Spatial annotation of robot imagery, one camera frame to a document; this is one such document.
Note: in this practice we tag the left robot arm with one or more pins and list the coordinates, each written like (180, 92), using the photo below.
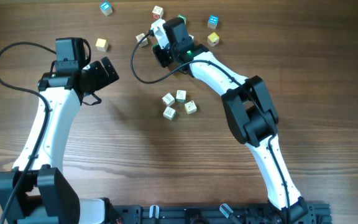
(35, 190)

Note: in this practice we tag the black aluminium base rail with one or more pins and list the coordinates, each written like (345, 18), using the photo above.
(316, 213)

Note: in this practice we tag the block with green side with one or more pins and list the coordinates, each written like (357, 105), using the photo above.
(169, 113)

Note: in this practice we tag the green N top block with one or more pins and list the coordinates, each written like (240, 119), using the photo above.
(183, 17)

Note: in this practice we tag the yellow block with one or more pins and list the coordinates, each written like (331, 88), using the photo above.
(213, 39)
(102, 45)

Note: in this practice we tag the red sided block top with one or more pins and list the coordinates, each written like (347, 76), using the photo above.
(157, 12)

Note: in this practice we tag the blue block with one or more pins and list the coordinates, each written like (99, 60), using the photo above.
(106, 8)
(213, 21)

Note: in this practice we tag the green framed picture block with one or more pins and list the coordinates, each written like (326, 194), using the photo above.
(181, 96)

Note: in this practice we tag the blue top block right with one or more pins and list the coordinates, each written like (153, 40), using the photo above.
(213, 21)

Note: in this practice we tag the blue top block far left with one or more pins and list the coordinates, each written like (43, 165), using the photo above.
(106, 8)

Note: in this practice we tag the red Q side block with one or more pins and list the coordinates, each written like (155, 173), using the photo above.
(142, 40)

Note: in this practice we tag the block with animal drawing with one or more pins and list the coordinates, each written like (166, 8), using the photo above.
(190, 107)

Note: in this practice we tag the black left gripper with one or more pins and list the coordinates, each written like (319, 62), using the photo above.
(97, 67)

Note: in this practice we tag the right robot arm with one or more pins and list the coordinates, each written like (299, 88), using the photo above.
(252, 119)

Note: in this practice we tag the yellow top block left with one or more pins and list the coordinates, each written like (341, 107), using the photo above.
(102, 45)

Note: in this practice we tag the plain white wooden block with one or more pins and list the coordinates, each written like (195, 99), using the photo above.
(168, 99)

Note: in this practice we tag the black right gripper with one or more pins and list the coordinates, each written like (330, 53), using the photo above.
(161, 58)

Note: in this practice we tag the yellow top block right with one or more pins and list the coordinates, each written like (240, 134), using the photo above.
(213, 39)

